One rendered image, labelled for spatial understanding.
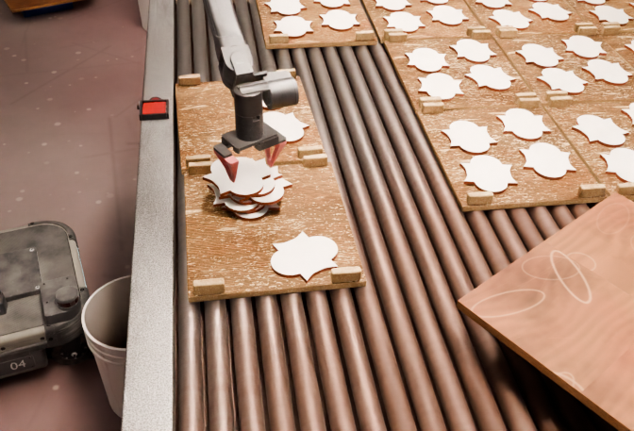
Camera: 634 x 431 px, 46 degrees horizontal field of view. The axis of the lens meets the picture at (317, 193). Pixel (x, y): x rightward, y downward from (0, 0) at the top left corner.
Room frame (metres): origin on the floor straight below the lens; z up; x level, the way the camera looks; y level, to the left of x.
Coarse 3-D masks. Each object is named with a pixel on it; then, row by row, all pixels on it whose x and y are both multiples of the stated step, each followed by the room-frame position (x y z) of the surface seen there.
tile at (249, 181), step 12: (216, 168) 1.32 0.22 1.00; (240, 168) 1.32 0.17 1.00; (252, 168) 1.32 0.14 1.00; (216, 180) 1.27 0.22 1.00; (228, 180) 1.27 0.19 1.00; (240, 180) 1.28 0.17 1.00; (252, 180) 1.28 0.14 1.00; (228, 192) 1.24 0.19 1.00; (240, 192) 1.23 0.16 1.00; (252, 192) 1.24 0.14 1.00
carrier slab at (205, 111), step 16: (176, 96) 1.73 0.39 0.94; (192, 96) 1.73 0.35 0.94; (208, 96) 1.74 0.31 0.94; (224, 96) 1.74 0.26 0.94; (304, 96) 1.76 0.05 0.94; (192, 112) 1.65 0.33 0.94; (208, 112) 1.65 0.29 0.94; (224, 112) 1.66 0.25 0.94; (288, 112) 1.67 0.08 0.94; (304, 112) 1.67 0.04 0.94; (192, 128) 1.58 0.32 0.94; (208, 128) 1.58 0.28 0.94; (224, 128) 1.58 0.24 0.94; (192, 144) 1.50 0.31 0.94; (208, 144) 1.51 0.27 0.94; (288, 144) 1.52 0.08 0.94; (304, 144) 1.52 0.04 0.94; (320, 144) 1.53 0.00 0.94; (256, 160) 1.45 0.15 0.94; (288, 160) 1.45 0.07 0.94
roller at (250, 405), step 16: (240, 304) 0.99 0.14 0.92; (240, 320) 0.95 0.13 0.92; (240, 336) 0.91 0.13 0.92; (240, 352) 0.88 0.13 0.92; (256, 352) 0.89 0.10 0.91; (240, 368) 0.84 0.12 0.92; (256, 368) 0.85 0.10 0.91; (240, 384) 0.81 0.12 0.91; (256, 384) 0.81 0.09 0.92; (240, 400) 0.78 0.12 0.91; (256, 400) 0.77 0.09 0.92; (240, 416) 0.75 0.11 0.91; (256, 416) 0.74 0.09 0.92
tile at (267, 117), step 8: (272, 112) 1.65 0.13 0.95; (264, 120) 1.61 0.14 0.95; (272, 120) 1.62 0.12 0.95; (280, 120) 1.62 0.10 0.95; (288, 120) 1.62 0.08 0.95; (296, 120) 1.62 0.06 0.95; (280, 128) 1.58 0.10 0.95; (288, 128) 1.58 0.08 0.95; (296, 128) 1.58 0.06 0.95; (304, 128) 1.59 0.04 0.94; (288, 136) 1.54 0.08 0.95; (296, 136) 1.55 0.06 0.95
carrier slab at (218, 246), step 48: (192, 192) 1.31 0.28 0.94; (288, 192) 1.33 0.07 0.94; (336, 192) 1.33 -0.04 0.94; (192, 240) 1.15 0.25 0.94; (240, 240) 1.16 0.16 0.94; (288, 240) 1.16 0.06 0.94; (336, 240) 1.17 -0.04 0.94; (192, 288) 1.01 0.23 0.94; (240, 288) 1.02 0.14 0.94; (288, 288) 1.03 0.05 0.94; (336, 288) 1.04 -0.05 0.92
